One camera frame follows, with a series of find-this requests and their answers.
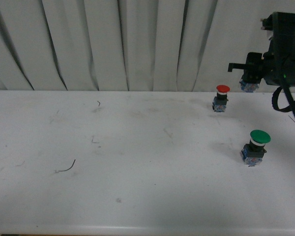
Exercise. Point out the red push button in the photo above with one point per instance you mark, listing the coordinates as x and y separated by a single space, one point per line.
219 103

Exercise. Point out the yellow push button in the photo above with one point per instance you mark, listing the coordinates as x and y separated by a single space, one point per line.
248 87

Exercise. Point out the black wire scrap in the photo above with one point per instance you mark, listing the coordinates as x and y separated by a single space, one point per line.
67 169

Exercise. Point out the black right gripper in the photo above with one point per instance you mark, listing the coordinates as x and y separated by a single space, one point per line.
280 55

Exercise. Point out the green push button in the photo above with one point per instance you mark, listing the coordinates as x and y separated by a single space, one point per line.
253 152

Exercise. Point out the white curtain backdrop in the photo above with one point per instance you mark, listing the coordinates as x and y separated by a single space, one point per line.
130 45

